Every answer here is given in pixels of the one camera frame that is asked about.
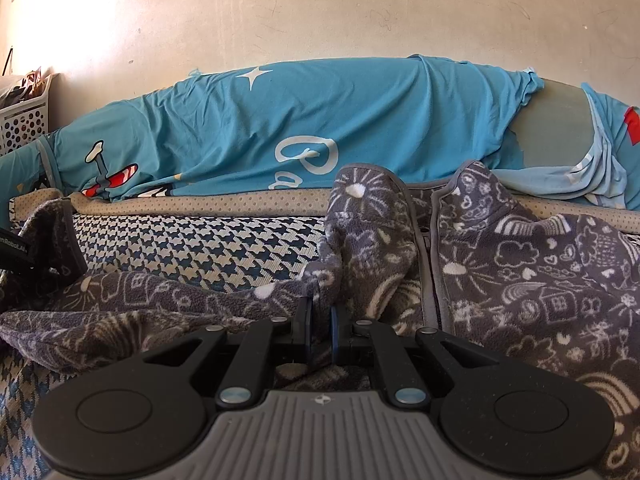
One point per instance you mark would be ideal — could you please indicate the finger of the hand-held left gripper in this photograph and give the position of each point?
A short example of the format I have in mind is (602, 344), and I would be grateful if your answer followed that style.
(30, 272)

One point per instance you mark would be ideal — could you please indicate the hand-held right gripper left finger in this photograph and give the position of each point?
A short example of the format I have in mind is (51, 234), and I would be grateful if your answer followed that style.
(307, 332)

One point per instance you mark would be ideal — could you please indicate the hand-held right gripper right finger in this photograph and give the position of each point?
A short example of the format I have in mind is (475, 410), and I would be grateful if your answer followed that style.
(337, 335)

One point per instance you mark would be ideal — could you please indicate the grey printed fleece jacket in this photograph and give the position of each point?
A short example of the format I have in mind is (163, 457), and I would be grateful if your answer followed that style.
(500, 280)

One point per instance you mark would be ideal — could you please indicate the white perforated basket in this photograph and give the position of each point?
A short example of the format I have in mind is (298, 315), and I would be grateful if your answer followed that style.
(22, 125)

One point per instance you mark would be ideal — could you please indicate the houndstooth bed cover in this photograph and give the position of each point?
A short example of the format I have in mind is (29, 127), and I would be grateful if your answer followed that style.
(200, 245)

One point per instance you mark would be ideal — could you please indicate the teal star print cushion cover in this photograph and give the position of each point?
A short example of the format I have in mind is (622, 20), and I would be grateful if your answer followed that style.
(300, 120)

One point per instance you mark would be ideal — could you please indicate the light blue printed cloth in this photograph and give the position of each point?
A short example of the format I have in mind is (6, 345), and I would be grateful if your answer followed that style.
(575, 185)

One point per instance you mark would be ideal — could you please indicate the grey cushion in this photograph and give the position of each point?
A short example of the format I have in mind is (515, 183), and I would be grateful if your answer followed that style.
(555, 125)

